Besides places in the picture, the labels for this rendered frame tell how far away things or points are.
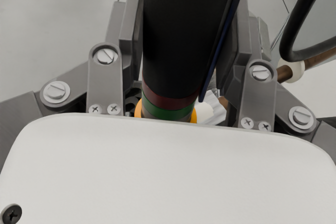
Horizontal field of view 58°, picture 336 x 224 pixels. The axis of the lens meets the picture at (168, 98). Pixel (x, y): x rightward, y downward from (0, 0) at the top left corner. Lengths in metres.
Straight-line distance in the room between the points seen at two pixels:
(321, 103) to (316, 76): 0.06
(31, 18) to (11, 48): 0.28
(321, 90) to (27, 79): 1.75
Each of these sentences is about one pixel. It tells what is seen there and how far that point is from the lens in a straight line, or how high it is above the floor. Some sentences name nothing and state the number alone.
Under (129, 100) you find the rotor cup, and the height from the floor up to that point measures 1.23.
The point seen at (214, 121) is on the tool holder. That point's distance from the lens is 0.24.
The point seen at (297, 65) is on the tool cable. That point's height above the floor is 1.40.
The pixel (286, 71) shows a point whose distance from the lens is 0.29.
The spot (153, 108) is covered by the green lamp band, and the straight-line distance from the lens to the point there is 0.17.
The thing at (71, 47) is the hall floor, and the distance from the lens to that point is 2.14.
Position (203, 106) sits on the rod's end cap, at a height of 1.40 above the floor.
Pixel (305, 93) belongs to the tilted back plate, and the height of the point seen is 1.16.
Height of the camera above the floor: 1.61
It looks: 59 degrees down
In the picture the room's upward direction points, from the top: 9 degrees clockwise
